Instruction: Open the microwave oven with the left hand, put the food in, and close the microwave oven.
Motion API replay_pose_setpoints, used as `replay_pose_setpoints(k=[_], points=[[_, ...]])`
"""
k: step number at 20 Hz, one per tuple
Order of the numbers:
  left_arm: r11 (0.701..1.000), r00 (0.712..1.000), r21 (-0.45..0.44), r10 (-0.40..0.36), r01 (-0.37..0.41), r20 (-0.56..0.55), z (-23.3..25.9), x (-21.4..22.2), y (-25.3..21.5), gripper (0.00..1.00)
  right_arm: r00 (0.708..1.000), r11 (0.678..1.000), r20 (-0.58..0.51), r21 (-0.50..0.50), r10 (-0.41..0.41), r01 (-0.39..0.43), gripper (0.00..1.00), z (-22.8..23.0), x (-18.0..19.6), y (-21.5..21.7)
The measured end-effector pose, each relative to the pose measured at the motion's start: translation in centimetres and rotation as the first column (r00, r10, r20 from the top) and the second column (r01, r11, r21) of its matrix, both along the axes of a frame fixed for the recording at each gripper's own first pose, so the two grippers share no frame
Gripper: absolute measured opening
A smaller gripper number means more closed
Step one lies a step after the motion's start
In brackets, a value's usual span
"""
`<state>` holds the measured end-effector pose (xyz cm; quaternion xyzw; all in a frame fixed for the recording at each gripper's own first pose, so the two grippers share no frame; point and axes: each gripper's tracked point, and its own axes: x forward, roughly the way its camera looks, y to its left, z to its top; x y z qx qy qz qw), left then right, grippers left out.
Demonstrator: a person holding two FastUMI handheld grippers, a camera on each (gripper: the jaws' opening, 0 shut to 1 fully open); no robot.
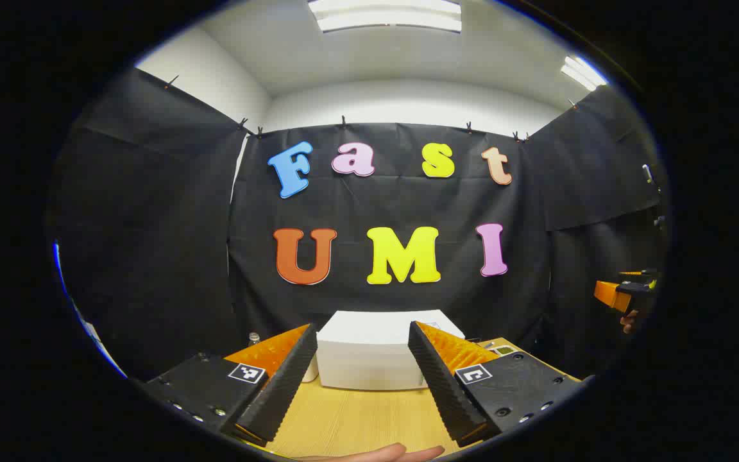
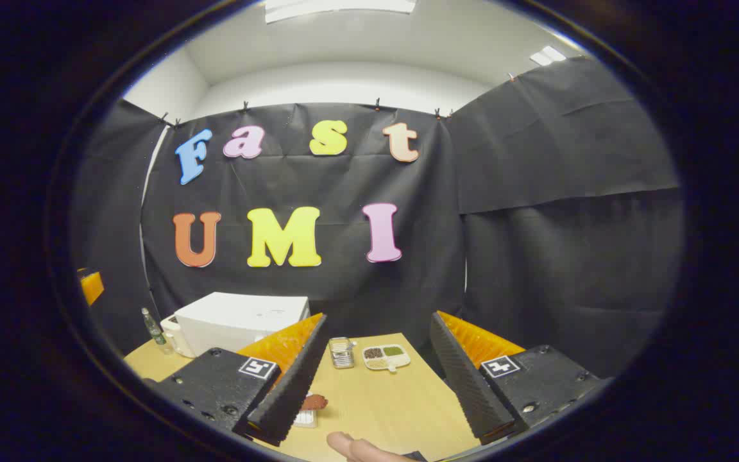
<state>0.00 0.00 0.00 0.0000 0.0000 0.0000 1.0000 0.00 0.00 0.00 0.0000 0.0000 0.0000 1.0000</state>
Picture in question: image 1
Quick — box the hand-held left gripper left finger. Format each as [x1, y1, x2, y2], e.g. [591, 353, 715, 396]
[142, 323, 319, 448]

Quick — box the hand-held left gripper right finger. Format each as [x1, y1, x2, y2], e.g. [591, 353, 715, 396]
[408, 321, 585, 449]

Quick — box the white microwave oven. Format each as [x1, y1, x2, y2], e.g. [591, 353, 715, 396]
[316, 310, 466, 391]

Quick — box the black backdrop cloth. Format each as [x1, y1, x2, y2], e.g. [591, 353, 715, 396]
[46, 67, 668, 386]

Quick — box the small ceiling light panel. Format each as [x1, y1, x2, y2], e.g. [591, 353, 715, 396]
[561, 56, 607, 92]

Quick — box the large ceiling light panel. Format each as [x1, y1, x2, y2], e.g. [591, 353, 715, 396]
[307, 0, 463, 34]

